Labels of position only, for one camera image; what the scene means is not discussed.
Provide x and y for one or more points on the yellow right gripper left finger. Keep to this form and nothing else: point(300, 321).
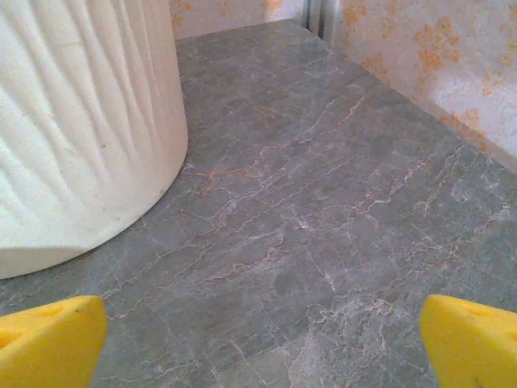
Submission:
point(48, 347)

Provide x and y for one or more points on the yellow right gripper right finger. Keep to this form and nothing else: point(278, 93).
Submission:
point(472, 347)

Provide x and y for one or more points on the white ribbed plastic bin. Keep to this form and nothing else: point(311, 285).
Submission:
point(81, 121)

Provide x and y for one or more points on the aluminium frame post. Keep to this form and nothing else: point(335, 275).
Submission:
point(317, 16)

